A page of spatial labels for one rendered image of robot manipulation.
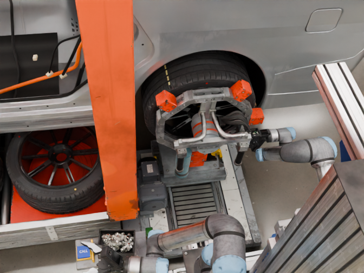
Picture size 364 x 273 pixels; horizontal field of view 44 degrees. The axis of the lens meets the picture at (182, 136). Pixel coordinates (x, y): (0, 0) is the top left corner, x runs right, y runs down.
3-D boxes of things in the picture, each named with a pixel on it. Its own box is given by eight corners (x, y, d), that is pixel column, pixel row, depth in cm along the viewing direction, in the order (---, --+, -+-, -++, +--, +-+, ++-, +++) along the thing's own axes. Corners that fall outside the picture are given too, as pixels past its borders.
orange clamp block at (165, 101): (175, 95, 240) (164, 89, 233) (177, 106, 235) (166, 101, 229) (166, 102, 243) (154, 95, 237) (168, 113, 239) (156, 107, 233)
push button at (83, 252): (89, 246, 253) (89, 244, 251) (90, 258, 249) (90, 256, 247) (77, 247, 252) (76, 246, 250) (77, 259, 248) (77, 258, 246)
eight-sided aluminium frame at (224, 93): (238, 138, 286) (256, 83, 241) (240, 147, 283) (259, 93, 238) (154, 147, 278) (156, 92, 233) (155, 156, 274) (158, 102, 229)
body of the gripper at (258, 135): (247, 128, 255) (267, 125, 257) (246, 138, 262) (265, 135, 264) (252, 138, 250) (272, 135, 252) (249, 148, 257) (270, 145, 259)
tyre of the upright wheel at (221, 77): (189, 127, 312) (266, 76, 279) (196, 155, 300) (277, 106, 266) (117, 92, 267) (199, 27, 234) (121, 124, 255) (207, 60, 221)
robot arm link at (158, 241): (231, 199, 161) (140, 229, 190) (232, 228, 155) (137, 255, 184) (250, 210, 168) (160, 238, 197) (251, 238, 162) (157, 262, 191)
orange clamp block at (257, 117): (244, 115, 267) (259, 114, 269) (247, 125, 263) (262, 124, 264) (246, 108, 261) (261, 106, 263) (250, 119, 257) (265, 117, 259)
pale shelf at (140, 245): (149, 232, 264) (149, 229, 261) (153, 259, 255) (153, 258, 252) (76, 241, 257) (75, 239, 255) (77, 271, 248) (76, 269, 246)
